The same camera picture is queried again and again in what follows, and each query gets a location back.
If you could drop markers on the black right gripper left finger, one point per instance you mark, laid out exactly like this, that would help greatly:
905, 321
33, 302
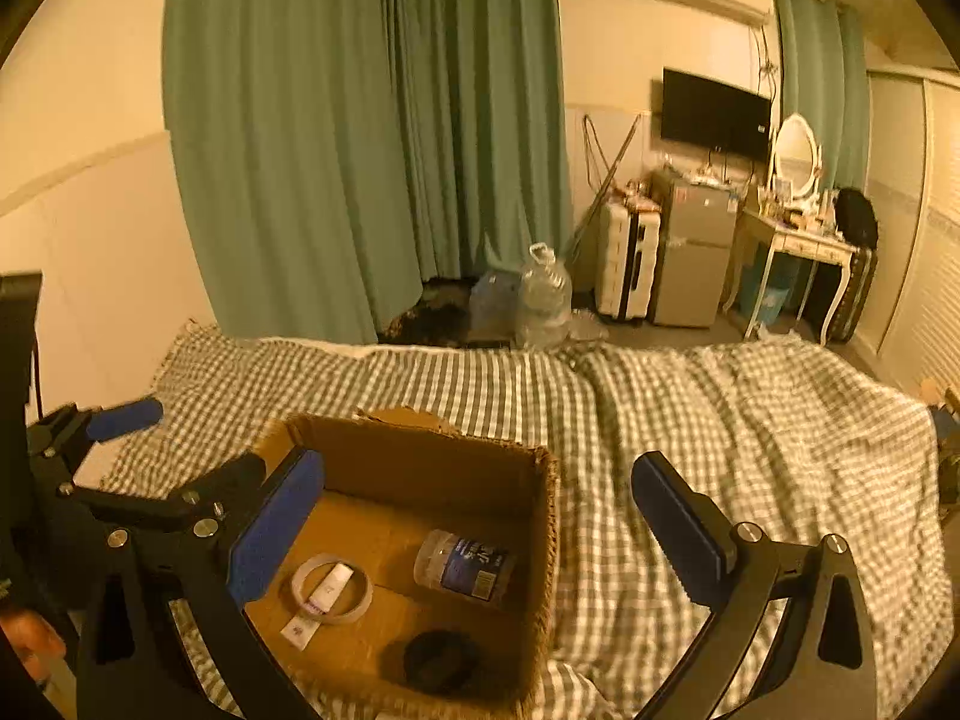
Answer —
269, 527

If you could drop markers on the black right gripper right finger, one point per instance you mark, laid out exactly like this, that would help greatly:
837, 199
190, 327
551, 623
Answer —
694, 534

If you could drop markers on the white cosmetic tube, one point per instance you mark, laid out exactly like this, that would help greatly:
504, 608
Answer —
323, 598

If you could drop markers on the blue label plastic bottle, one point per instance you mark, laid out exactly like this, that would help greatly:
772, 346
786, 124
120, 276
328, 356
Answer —
466, 567

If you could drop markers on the person left hand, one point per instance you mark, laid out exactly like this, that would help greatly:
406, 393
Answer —
33, 639

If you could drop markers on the clear tape roll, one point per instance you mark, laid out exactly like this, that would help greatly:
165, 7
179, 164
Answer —
335, 618

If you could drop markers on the small white label card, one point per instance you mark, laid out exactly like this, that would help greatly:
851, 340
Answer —
299, 631

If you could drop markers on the green checkered bed sheet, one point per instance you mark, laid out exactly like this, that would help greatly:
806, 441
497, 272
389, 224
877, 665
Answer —
782, 433

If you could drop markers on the brown cardboard box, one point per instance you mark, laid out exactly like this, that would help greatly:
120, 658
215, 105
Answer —
389, 479

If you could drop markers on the black round object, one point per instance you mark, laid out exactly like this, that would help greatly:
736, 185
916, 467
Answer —
440, 662

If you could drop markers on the blue waste bin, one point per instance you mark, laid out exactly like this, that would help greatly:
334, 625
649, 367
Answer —
778, 287

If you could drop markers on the dark clothes pile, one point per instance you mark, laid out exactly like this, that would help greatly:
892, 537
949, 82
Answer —
440, 318

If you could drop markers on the large clear water jug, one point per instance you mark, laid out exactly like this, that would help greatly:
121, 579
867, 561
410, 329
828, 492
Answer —
545, 295

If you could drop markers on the white dressing table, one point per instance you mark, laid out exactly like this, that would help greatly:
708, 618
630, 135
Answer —
782, 239

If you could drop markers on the white suitcase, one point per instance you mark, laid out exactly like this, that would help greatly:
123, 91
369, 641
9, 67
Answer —
627, 253

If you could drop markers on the silver mini fridge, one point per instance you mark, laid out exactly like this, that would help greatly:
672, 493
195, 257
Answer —
698, 222

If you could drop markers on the black bag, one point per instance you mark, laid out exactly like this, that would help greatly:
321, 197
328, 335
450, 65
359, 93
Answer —
855, 218

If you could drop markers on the white oval mirror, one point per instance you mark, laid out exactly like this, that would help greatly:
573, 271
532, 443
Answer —
796, 157

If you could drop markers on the green curtain left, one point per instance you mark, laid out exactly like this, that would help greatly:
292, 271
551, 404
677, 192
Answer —
333, 156

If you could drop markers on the green curtain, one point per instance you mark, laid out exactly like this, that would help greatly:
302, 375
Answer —
824, 79
333, 156

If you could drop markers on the white sliding wardrobe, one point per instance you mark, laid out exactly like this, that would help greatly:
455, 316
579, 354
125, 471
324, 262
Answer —
910, 324

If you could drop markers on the green curtain right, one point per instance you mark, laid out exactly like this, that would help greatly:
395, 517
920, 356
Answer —
824, 79

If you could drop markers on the black wall television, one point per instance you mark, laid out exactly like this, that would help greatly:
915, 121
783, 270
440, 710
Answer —
719, 117

